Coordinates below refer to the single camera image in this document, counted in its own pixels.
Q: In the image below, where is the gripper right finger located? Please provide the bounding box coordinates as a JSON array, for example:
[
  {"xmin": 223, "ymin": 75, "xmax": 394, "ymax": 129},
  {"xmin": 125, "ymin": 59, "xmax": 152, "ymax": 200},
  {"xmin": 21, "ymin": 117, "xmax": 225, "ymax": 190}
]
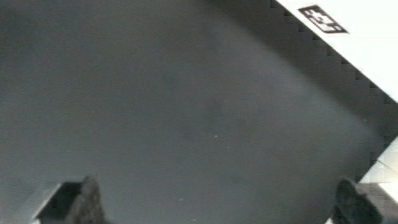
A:
[{"xmin": 330, "ymin": 178, "xmax": 398, "ymax": 224}]

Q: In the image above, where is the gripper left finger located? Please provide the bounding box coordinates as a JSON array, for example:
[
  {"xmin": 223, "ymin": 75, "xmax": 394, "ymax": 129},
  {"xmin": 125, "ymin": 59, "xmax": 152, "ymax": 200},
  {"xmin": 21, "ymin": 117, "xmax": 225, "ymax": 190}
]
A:
[{"xmin": 10, "ymin": 175, "xmax": 106, "ymax": 224}]

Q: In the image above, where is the white base sheet with tag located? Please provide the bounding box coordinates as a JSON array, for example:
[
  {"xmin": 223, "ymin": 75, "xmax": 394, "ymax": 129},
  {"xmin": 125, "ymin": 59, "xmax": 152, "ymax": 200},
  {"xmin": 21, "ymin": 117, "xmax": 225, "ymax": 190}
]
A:
[{"xmin": 275, "ymin": 0, "xmax": 398, "ymax": 103}]

